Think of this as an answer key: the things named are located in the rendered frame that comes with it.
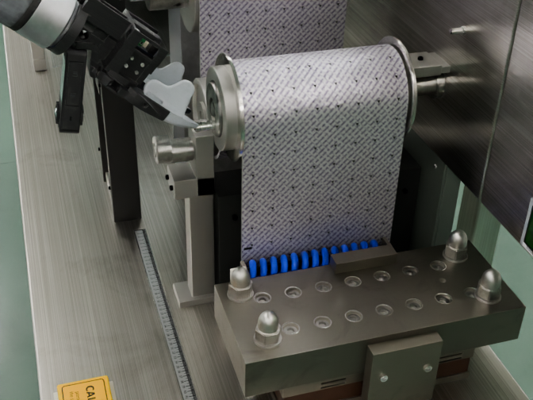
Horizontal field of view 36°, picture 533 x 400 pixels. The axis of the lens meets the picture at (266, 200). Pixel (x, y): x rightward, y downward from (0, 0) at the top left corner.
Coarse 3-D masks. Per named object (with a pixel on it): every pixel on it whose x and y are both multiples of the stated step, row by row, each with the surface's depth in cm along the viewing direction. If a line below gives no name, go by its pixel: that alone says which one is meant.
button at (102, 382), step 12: (60, 384) 112; (72, 384) 112; (84, 384) 112; (96, 384) 112; (108, 384) 112; (60, 396) 110; (72, 396) 110; (84, 396) 110; (96, 396) 110; (108, 396) 110
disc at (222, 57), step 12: (216, 60) 112; (228, 60) 106; (228, 72) 106; (240, 96) 103; (240, 108) 104; (240, 120) 104; (240, 132) 105; (240, 144) 106; (228, 156) 114; (240, 156) 108
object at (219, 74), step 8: (208, 72) 111; (216, 72) 106; (224, 72) 106; (208, 80) 112; (216, 80) 107; (224, 80) 105; (224, 88) 105; (232, 88) 105; (224, 96) 105; (232, 96) 105; (224, 104) 105; (232, 104) 105; (224, 112) 105; (232, 112) 105; (224, 120) 106; (232, 120) 105; (224, 128) 106; (232, 128) 106; (224, 136) 107; (232, 136) 107; (216, 144) 113; (224, 144) 108; (232, 144) 108
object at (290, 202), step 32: (256, 160) 109; (288, 160) 110; (320, 160) 112; (352, 160) 114; (384, 160) 115; (256, 192) 112; (288, 192) 113; (320, 192) 115; (352, 192) 117; (384, 192) 119; (256, 224) 115; (288, 224) 116; (320, 224) 118; (352, 224) 120; (384, 224) 122; (256, 256) 118; (288, 256) 120
